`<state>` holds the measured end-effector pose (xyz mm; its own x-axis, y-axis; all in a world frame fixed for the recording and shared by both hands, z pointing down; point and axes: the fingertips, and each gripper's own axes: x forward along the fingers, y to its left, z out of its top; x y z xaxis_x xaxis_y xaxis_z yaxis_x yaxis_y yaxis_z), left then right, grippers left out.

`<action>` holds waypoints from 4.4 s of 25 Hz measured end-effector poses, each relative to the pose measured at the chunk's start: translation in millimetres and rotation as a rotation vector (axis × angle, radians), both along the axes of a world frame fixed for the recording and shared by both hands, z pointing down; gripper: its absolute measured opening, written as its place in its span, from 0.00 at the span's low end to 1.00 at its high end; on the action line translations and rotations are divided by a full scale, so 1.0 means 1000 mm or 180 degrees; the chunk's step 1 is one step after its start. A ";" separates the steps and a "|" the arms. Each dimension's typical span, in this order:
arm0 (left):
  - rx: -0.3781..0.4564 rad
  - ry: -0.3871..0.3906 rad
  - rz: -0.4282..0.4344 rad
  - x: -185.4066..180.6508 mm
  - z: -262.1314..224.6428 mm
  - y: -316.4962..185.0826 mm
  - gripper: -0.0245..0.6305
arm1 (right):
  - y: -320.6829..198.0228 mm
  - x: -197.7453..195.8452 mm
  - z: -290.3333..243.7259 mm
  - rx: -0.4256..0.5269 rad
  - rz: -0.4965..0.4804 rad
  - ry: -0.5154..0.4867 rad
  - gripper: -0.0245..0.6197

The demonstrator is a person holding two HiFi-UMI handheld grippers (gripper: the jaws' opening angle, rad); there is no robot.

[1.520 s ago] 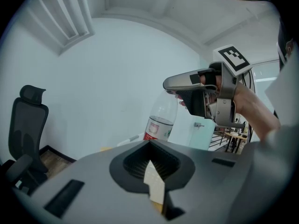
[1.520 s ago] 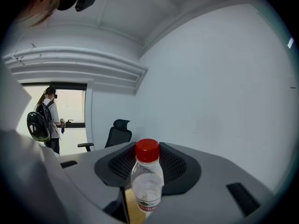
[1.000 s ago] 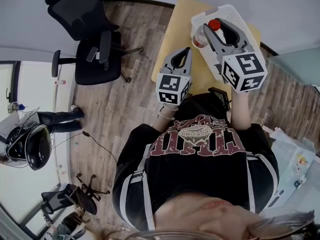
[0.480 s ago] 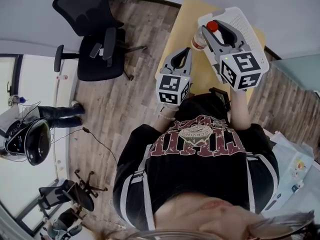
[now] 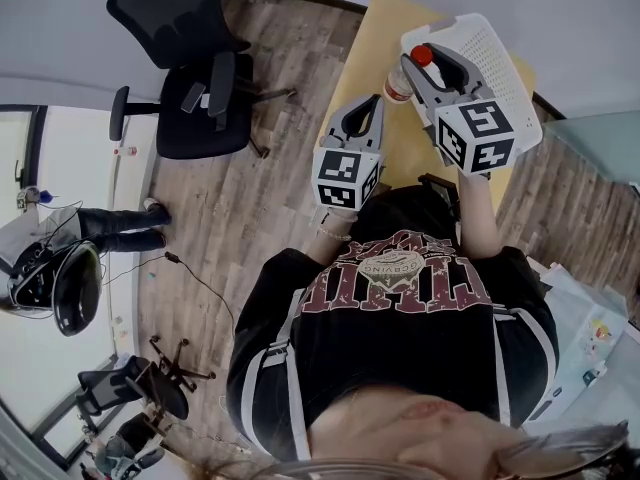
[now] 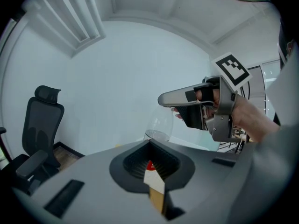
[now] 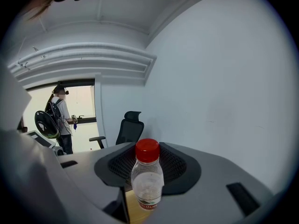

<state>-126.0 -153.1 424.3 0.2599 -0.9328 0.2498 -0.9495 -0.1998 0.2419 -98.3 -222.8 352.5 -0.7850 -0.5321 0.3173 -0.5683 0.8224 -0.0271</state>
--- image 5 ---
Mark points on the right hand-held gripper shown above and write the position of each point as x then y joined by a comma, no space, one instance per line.
480,133

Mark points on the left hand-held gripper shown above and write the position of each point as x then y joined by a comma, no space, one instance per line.
340,168

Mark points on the small red-capped bottle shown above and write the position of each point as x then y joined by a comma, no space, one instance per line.
397,85

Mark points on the white plastic basket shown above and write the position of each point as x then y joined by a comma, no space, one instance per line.
485,48

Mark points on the person's right forearm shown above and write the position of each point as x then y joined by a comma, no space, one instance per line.
480,218

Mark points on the person's left forearm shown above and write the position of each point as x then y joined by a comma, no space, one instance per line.
327,245

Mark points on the wooden table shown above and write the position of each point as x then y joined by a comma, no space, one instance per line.
370,43

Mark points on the black table base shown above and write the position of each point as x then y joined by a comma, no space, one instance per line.
437,185

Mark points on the frosted glass door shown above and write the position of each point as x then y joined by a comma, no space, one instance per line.
595,143

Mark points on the black printed t-shirt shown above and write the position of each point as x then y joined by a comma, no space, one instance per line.
400,358

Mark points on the pale green cloth covered table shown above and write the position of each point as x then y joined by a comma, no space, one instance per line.
580,318

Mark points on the small yellow red packet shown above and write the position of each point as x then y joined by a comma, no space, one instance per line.
602,330

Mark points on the person's face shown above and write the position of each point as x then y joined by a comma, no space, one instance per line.
425,443

